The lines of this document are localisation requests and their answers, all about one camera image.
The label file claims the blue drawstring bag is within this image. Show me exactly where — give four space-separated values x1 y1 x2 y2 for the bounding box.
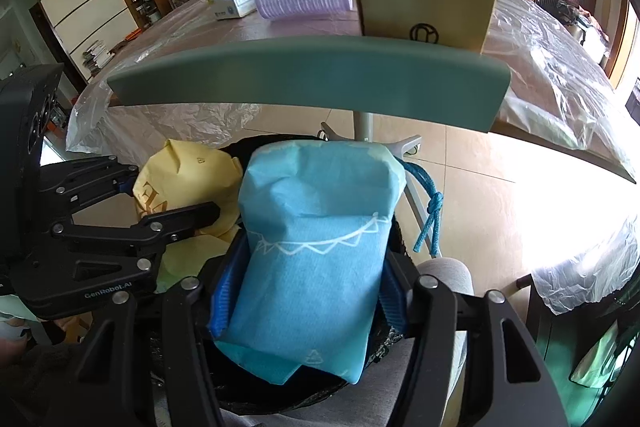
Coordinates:
212 139 446 385

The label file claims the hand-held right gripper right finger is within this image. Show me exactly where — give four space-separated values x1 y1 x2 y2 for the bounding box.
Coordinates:
377 252 571 427

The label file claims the grey table pedestal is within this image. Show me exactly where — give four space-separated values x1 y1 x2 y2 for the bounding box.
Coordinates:
320 109 425 228

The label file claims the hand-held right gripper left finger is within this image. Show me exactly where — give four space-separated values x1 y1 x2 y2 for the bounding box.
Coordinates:
55 232 252 427

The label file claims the pale yellow paper bag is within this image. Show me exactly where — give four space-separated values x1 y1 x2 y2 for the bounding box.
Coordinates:
132 138 246 294

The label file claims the clear plastic sheet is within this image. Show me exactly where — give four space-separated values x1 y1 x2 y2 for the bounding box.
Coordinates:
529 214 640 319
65 0 638 180

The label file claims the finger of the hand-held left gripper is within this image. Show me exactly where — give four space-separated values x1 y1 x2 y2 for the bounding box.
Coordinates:
50 201 222 283
37 156 142 220

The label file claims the grey-green table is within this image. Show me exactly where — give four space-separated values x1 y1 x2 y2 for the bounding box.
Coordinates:
65 0 638 185

